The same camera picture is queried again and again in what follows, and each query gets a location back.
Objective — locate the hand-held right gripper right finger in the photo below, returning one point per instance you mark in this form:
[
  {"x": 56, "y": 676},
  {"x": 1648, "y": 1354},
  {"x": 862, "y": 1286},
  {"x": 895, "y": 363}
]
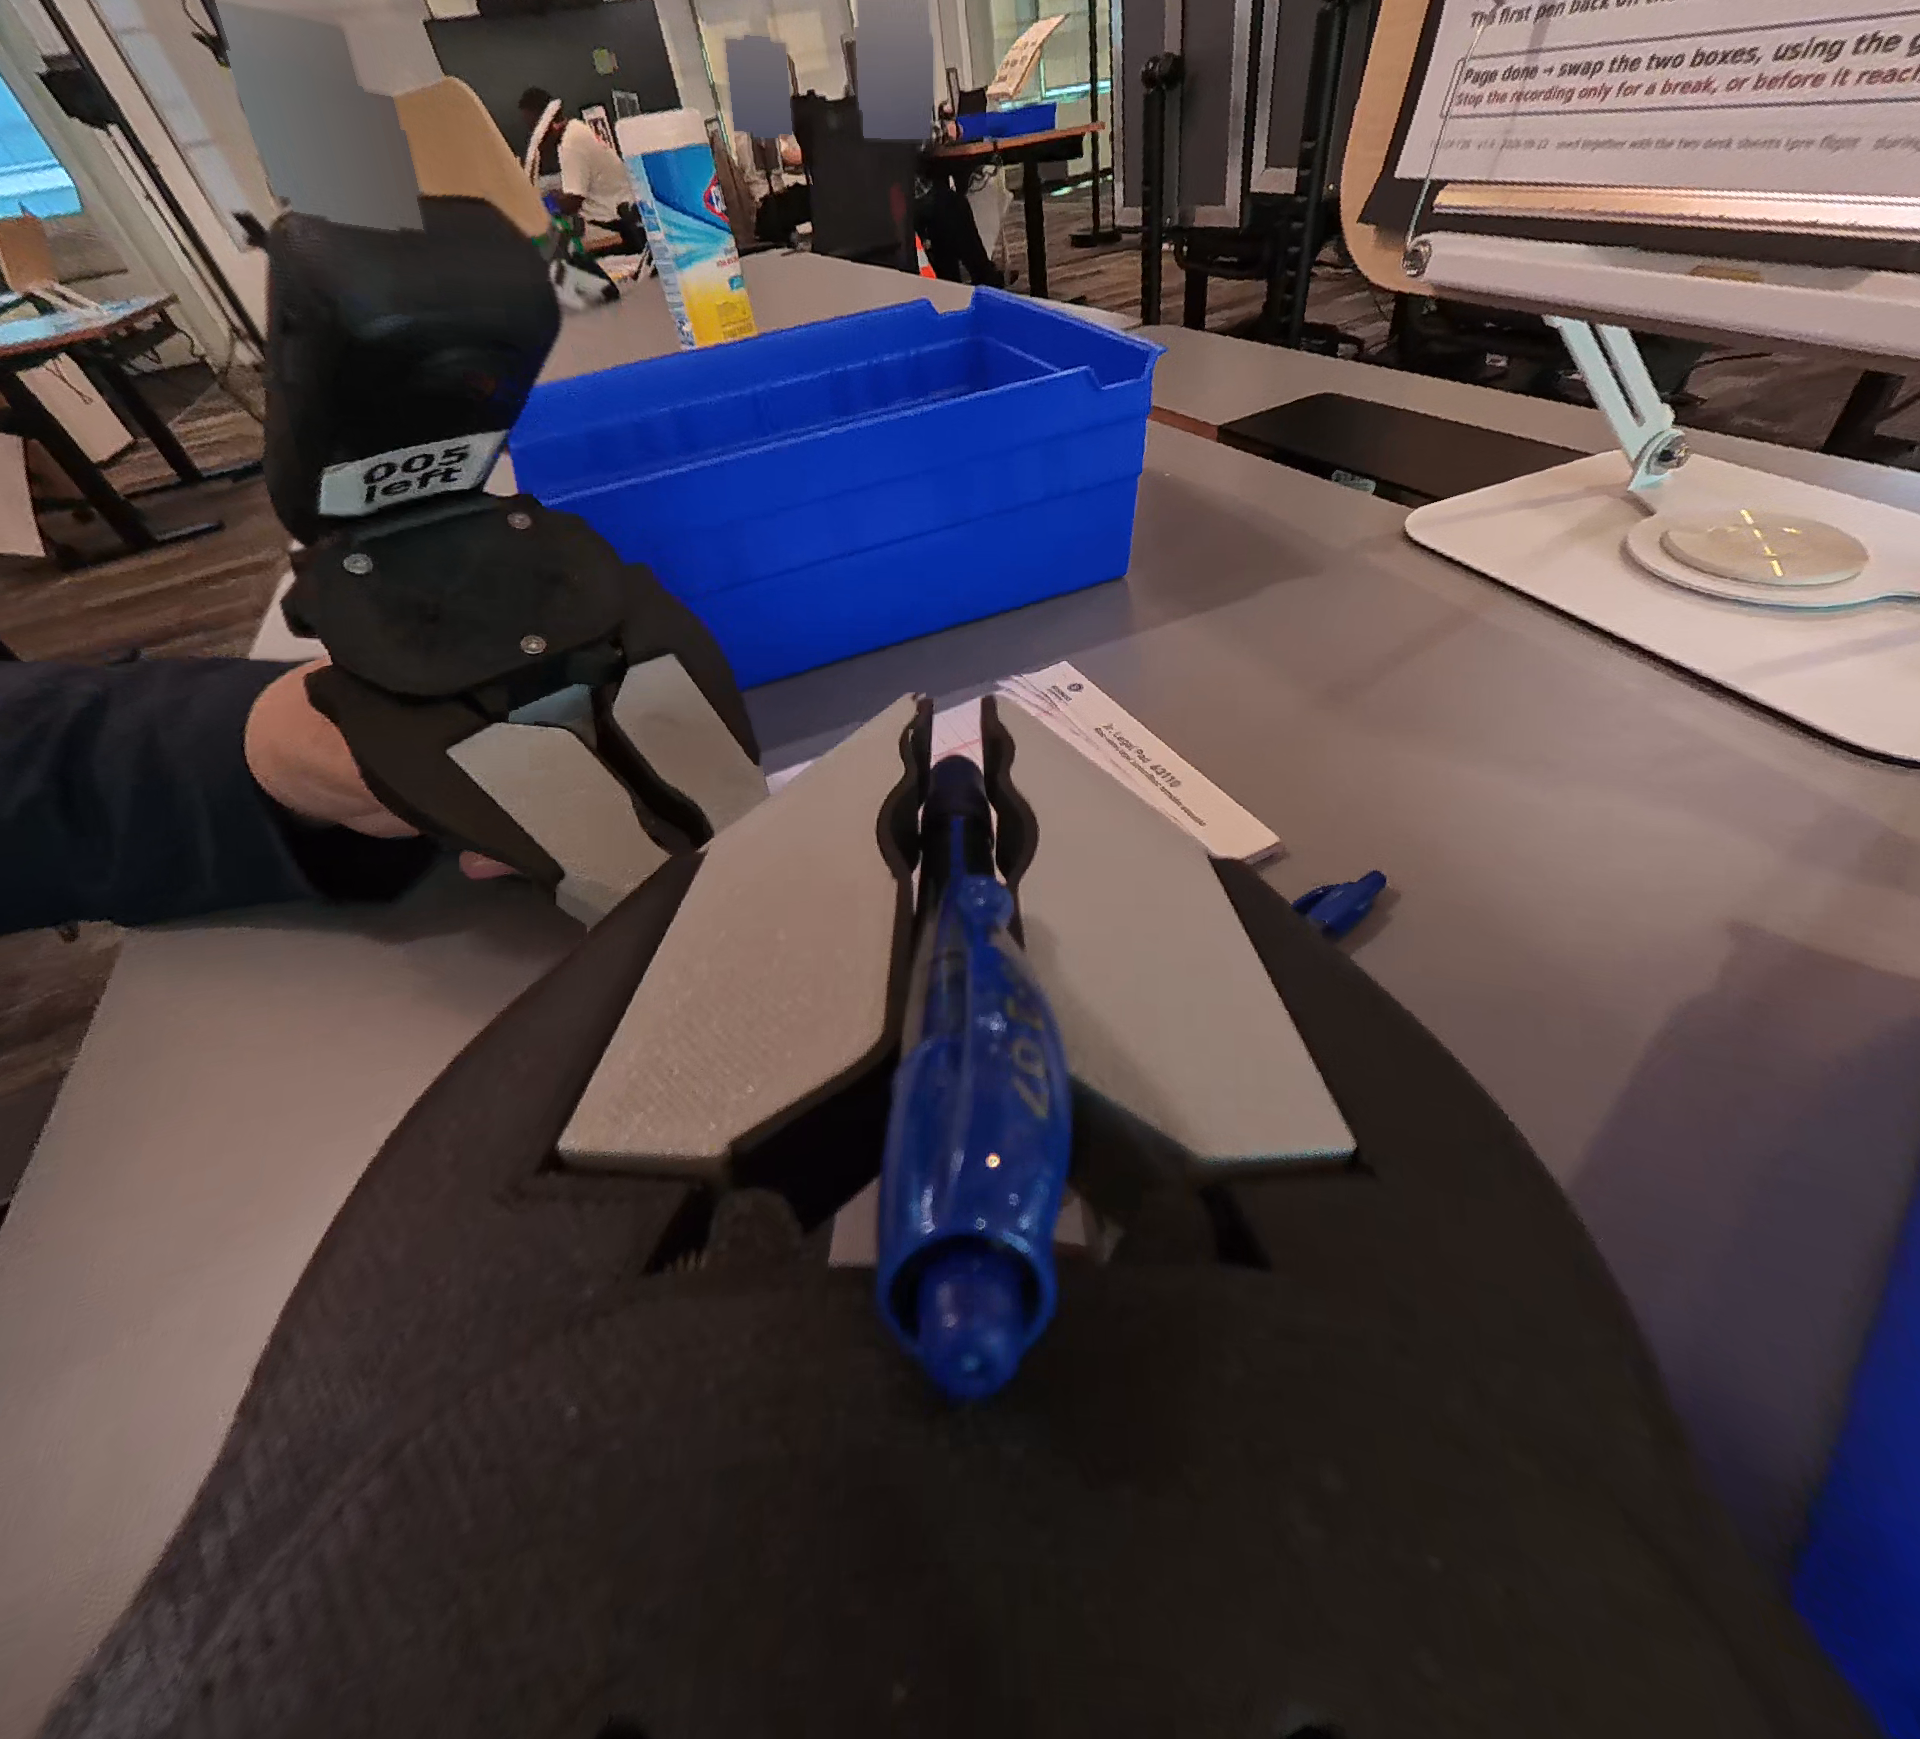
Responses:
[{"x": 1185, "y": 1017}]

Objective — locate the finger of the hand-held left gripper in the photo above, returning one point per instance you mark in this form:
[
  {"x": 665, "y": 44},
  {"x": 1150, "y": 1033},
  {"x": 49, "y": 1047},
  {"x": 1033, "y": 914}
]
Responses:
[
  {"x": 547, "y": 786},
  {"x": 705, "y": 750}
]

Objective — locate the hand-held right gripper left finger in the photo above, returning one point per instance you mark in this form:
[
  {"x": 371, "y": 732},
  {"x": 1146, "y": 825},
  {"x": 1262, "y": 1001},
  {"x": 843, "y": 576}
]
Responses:
[{"x": 750, "y": 1004}]

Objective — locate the blue retractable pen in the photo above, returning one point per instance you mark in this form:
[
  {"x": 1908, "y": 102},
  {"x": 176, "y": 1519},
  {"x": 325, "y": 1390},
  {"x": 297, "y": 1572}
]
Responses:
[
  {"x": 975, "y": 1094},
  {"x": 1343, "y": 902}
]

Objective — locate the white lined notepad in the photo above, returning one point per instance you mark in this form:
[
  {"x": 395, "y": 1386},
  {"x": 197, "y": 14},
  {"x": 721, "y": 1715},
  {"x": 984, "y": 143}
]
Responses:
[{"x": 1155, "y": 764}]

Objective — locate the person's left forearm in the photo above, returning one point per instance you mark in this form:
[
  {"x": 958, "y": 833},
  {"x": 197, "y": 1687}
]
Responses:
[{"x": 121, "y": 793}]

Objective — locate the person's left hand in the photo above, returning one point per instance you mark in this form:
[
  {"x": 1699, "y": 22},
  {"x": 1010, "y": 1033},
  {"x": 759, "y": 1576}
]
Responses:
[{"x": 301, "y": 750}]

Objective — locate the blue plastic bin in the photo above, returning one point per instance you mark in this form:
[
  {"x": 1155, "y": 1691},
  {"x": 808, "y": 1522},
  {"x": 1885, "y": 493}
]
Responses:
[
  {"x": 1874, "y": 1498},
  {"x": 901, "y": 538}
]

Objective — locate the green white packet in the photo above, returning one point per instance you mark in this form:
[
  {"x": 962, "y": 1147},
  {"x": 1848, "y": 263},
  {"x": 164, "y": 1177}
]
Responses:
[{"x": 585, "y": 268}]

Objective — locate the wipes canister with yellow label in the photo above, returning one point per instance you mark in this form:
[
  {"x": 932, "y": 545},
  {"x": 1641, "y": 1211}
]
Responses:
[{"x": 698, "y": 254}]

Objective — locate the tan chair back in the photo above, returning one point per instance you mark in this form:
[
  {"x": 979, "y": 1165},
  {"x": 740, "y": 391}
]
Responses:
[{"x": 465, "y": 143}]

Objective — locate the wooden desk with black legs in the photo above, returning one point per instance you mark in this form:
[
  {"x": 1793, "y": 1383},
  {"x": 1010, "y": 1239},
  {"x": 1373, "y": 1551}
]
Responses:
[{"x": 75, "y": 328}]

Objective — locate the black flat pad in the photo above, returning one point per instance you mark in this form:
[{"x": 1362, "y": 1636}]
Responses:
[{"x": 1380, "y": 440}]

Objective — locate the wooden standing desk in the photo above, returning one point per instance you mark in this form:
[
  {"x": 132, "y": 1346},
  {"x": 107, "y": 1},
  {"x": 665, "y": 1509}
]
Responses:
[{"x": 1035, "y": 224}]

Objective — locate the small blue bin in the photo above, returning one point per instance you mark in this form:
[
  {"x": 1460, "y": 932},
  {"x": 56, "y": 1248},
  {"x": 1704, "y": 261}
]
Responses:
[{"x": 1005, "y": 125}]

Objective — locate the white tablet stand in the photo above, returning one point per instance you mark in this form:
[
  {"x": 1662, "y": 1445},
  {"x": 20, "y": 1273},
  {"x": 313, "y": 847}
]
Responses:
[{"x": 1620, "y": 397}]

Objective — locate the grey divider panel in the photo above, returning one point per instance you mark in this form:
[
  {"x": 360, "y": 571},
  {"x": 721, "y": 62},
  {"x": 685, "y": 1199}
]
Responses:
[{"x": 1200, "y": 14}]

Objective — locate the black tripod stand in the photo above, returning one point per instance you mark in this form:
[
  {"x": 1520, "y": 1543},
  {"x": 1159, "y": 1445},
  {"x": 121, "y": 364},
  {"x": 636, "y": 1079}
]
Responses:
[{"x": 1343, "y": 14}]

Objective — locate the printed instruction sheet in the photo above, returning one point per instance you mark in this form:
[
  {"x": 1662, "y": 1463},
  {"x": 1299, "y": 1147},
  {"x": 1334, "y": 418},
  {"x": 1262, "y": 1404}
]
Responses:
[{"x": 1649, "y": 44}]

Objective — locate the black wall screen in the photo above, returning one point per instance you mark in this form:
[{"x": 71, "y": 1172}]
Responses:
[{"x": 556, "y": 44}]

